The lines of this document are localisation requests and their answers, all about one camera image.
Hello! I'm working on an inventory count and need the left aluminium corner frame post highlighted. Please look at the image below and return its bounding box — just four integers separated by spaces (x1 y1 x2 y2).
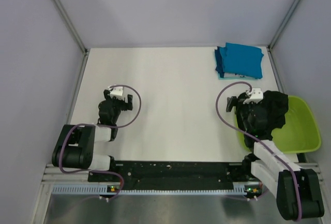
38 0 89 54

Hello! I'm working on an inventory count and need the grey slotted cable duct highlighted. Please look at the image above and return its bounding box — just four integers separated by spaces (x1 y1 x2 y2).
52 184 262 196

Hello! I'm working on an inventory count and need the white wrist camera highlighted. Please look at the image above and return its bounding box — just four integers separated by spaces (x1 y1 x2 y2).
108 85 124 99
243 87 264 104

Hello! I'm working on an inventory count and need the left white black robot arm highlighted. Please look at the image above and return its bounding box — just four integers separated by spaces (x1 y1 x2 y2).
52 98 239 181

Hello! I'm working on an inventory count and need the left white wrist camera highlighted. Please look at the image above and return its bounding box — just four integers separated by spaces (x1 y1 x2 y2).
108 85 124 99

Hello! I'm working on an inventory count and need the aluminium corner frame post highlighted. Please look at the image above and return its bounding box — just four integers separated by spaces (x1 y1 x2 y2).
267 0 318 52
38 0 89 54

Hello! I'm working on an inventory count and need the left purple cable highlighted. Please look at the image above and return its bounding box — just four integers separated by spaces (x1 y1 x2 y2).
58 85 142 202

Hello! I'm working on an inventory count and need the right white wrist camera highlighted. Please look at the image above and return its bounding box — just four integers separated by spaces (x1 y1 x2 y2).
243 87 264 104

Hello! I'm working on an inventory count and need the teal blue t-shirt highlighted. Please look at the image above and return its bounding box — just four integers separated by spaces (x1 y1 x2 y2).
219 43 264 79

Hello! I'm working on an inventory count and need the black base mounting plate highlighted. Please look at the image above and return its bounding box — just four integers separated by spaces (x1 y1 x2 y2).
87 159 275 191

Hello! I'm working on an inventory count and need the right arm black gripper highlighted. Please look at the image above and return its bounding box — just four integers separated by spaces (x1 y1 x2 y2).
226 96 260 132

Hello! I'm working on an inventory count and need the black t-shirt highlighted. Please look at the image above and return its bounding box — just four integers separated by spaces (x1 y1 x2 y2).
235 91 289 140

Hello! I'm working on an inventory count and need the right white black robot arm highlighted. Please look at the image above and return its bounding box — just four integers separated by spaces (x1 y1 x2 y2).
227 91 324 221

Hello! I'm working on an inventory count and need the navy cartoon print folded shirt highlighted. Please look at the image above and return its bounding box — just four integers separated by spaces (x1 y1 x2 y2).
214 46 253 79

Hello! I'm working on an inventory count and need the lime green plastic basin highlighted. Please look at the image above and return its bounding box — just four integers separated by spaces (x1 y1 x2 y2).
238 95 321 154

